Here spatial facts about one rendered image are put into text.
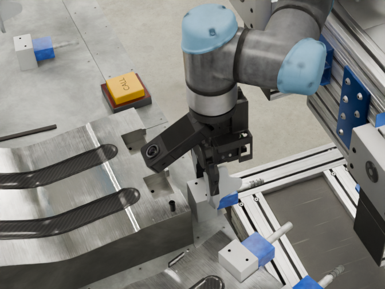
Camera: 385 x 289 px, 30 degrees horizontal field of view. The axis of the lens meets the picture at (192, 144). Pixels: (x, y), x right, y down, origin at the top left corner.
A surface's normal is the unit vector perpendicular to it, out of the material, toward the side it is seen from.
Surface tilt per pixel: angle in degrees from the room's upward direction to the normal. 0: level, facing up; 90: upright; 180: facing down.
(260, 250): 0
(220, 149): 90
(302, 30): 30
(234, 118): 90
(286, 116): 0
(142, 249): 90
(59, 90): 0
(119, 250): 90
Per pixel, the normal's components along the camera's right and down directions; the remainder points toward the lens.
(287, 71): -0.30, 0.36
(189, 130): -0.51, -0.43
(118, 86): -0.06, -0.69
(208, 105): -0.15, 0.73
